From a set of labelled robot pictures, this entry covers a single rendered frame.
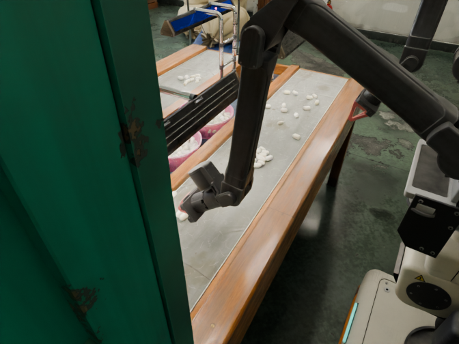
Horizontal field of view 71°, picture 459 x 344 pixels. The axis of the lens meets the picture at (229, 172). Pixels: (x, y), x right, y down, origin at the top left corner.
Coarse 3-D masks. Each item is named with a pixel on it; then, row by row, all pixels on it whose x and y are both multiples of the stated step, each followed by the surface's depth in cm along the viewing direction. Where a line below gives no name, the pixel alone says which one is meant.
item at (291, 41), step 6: (288, 36) 137; (294, 36) 141; (300, 36) 145; (282, 42) 132; (288, 42) 136; (294, 42) 140; (300, 42) 145; (282, 48) 131; (288, 48) 135; (294, 48) 140; (282, 54) 132; (288, 54) 136
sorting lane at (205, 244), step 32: (288, 96) 173; (320, 96) 174; (288, 128) 148; (224, 160) 129; (288, 160) 130; (256, 192) 115; (192, 224) 104; (224, 224) 104; (192, 256) 94; (224, 256) 94; (192, 288) 86
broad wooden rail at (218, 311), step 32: (352, 96) 169; (320, 128) 144; (320, 160) 126; (288, 192) 112; (256, 224) 101; (288, 224) 101; (256, 256) 91; (224, 288) 84; (256, 288) 84; (192, 320) 77; (224, 320) 77
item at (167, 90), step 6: (162, 90) 94; (168, 90) 93; (174, 90) 92; (180, 90) 92; (174, 96) 93; (180, 96) 91; (186, 96) 90; (192, 96) 90; (198, 102) 90; (168, 120) 81
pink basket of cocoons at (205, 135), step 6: (186, 102) 161; (228, 108) 160; (228, 120) 149; (204, 126) 145; (210, 126) 146; (216, 126) 147; (222, 126) 149; (204, 132) 149; (210, 132) 149; (216, 132) 151; (204, 138) 152
